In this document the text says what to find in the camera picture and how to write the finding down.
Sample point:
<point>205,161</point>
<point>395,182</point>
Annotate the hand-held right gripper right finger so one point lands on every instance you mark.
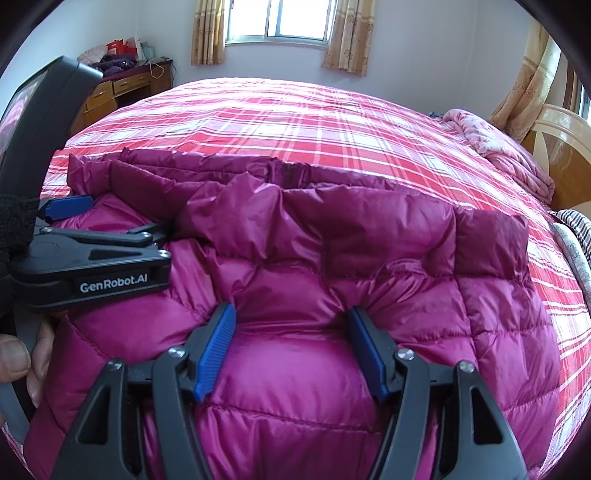
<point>367,355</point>

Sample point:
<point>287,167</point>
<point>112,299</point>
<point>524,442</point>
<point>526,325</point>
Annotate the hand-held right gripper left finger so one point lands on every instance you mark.
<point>214,350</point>

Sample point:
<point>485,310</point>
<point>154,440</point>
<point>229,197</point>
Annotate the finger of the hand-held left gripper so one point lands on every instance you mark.
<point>67,206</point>
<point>106,239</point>

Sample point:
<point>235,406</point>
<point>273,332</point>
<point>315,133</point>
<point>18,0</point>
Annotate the magenta quilted down jacket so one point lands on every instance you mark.
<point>323,286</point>

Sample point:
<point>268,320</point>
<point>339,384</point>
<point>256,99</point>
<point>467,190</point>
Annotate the dark purple clothes pile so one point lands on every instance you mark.
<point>115,64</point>

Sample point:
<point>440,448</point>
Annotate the person's left hand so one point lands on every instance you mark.
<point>14,360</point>

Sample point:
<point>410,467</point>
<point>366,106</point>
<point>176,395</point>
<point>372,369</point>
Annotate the brown wooden desk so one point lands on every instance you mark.
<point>129,87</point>

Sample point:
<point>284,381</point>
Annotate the pale pink plastic bag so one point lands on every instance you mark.
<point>92,55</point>

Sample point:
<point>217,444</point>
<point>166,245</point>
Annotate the red paper bag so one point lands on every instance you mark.
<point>121,47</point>

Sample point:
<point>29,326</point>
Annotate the beige patterned curtain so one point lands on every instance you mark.
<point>348,37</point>
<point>208,32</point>
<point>528,87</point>

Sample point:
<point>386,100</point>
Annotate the white patterned pillow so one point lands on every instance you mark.
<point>572,258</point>

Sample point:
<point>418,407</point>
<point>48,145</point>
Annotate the bed with red plaid sheet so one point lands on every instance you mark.
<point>323,124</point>

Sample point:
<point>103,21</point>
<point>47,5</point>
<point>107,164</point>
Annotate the black white striped pillow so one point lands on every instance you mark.
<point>577,228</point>

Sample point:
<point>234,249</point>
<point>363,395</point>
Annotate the pink floral folded quilt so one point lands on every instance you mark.
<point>503,147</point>

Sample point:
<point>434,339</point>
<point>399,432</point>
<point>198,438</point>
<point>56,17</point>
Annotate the small blue cloth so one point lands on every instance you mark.
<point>434,113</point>

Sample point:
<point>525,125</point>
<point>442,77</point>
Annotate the wide sliding window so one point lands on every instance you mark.
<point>277,21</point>

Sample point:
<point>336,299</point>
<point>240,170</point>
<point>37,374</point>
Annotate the cream wooden headboard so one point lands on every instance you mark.
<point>561,152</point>

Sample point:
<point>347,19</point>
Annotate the narrow window beside headboard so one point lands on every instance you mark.
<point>581,99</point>

